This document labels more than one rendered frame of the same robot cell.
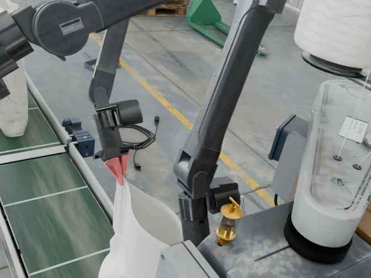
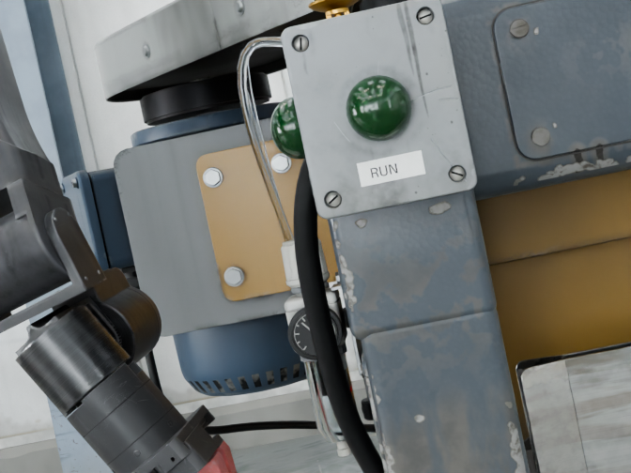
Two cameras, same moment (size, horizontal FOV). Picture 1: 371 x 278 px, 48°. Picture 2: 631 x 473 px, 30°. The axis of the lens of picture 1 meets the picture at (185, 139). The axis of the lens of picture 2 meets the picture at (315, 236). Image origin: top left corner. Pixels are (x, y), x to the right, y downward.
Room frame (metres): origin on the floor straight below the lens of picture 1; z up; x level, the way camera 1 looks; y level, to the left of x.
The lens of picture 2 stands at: (0.02, 0.41, 1.26)
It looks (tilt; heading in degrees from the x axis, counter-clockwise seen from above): 3 degrees down; 313
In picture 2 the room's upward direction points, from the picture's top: 12 degrees counter-clockwise
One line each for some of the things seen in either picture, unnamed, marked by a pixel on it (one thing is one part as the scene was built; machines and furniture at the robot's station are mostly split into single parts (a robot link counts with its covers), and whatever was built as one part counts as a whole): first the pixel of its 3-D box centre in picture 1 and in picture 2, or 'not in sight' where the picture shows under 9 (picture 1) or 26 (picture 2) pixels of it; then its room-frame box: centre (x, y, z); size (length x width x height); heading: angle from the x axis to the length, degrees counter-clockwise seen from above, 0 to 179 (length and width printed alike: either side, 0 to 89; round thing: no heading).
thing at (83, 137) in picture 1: (74, 134); not in sight; (2.10, 0.66, 0.35); 0.30 x 0.15 x 0.15; 38
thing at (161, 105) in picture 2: not in sight; (207, 101); (0.82, -0.34, 1.35); 0.12 x 0.12 x 0.04
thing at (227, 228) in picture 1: (228, 222); not in sight; (0.42, -0.08, 1.37); 0.03 x 0.02 x 0.03; 38
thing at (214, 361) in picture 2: not in sight; (238, 250); (0.82, -0.34, 1.21); 0.15 x 0.15 x 0.25
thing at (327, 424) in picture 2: not in sight; (332, 397); (0.59, -0.18, 1.11); 0.03 x 0.03 x 0.06
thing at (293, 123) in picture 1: (292, 145); (120, 231); (0.86, -0.25, 1.25); 0.10 x 0.08 x 0.12; 153
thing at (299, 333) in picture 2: not in sight; (315, 331); (0.57, -0.17, 1.16); 0.04 x 0.02 x 0.04; 38
